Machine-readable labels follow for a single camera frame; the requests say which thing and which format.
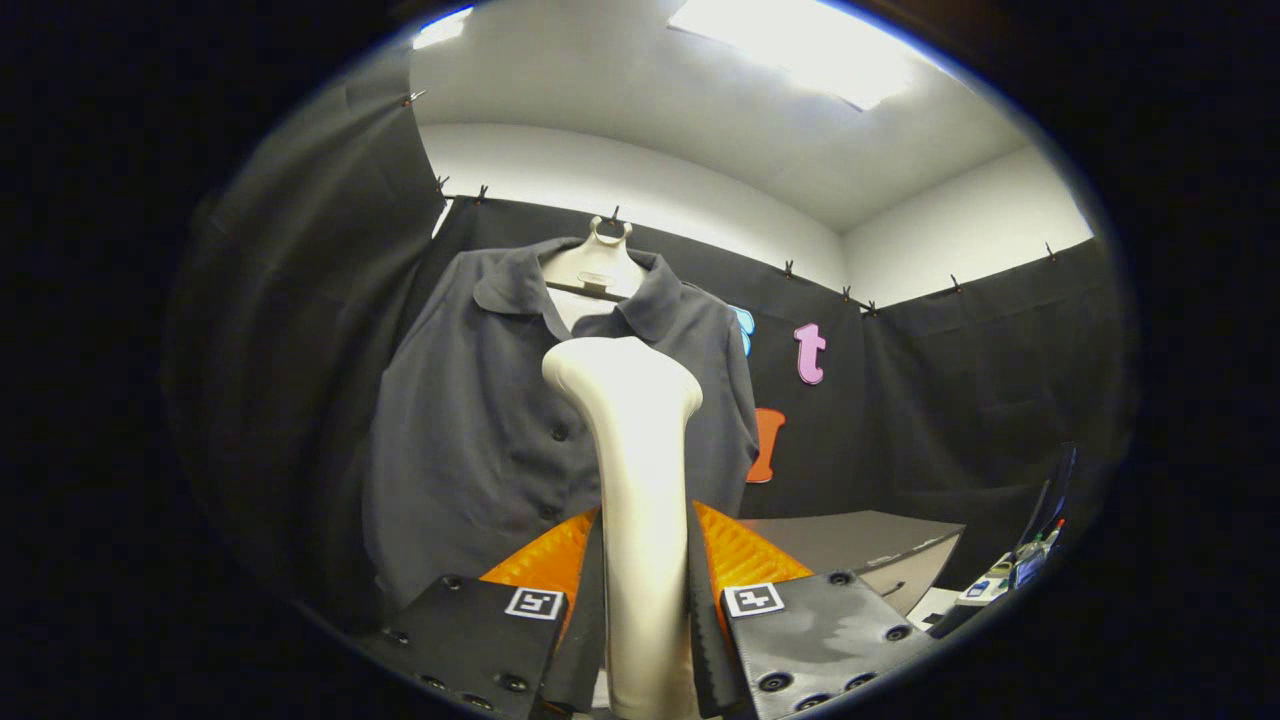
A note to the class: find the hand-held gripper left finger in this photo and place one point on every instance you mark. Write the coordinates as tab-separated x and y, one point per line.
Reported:
588	640

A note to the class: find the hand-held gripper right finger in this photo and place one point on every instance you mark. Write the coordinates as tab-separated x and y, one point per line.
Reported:
705	640

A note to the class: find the white garment steamer head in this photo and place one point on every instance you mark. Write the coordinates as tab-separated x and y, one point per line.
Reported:
640	480

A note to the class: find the dark grey button shirt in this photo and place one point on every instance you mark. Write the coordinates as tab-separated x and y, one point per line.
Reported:
470	430

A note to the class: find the white clothes hanger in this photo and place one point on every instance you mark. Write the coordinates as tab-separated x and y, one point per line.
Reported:
595	265

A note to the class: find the grey cabinet with drawers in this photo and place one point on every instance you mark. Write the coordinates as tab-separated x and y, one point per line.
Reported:
850	540

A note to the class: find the small coloured desk items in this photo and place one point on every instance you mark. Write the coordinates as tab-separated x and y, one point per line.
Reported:
995	585

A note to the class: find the black backdrop cloth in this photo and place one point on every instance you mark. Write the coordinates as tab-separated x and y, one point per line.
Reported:
950	400

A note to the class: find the row of backdrop clips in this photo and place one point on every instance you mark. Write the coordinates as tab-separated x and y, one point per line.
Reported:
615	213

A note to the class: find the large ceiling light panel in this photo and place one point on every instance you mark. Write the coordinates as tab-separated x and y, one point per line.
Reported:
800	45

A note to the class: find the small ceiling light panel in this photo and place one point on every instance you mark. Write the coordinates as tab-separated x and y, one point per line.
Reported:
445	27

